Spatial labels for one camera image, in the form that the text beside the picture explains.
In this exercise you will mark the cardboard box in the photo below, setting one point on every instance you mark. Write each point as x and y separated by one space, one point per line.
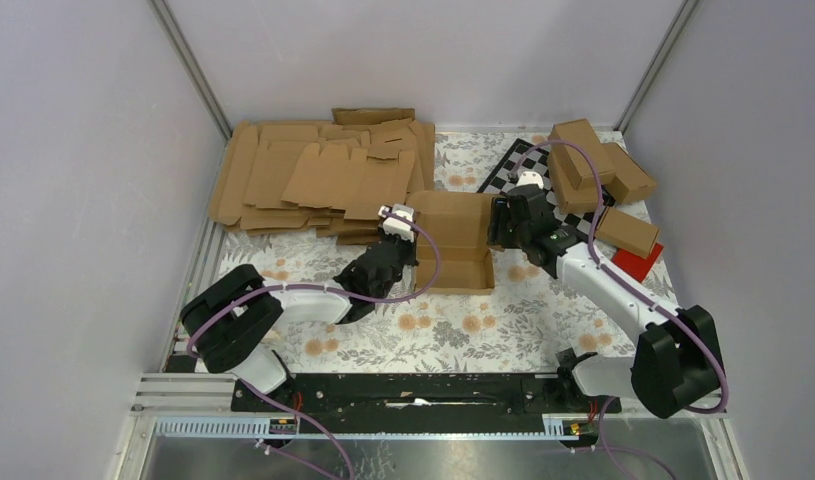
581 155
459 261
627 232
571 200
631 182

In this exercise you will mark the aluminium frame rail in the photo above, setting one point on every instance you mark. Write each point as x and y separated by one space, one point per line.
219 403

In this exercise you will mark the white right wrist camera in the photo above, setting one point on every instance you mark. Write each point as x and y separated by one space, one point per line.
524 178

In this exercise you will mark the cardboard box on red block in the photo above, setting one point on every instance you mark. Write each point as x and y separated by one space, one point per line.
627 232

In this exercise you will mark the red flat block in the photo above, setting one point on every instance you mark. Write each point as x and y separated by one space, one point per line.
635 266

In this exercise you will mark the stack of flat cardboard sheets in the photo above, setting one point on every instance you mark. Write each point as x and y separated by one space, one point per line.
328 176

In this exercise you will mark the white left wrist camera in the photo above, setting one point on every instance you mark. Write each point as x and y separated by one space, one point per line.
396 223

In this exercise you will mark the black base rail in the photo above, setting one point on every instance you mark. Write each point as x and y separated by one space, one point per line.
440 403

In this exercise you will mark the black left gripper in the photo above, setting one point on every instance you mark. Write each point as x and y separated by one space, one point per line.
408 245

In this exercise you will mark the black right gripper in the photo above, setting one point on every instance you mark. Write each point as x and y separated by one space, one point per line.
499 213

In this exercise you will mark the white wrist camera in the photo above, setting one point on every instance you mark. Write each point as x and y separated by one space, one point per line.
524 178
396 223

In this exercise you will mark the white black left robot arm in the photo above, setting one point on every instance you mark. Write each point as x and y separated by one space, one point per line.
227 322

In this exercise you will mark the black white chessboard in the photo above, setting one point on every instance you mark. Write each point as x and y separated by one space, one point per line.
499 182

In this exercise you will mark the floral patterned tablecloth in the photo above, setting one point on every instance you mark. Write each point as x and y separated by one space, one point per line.
519 327

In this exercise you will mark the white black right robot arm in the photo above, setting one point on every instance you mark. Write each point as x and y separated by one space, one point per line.
677 364

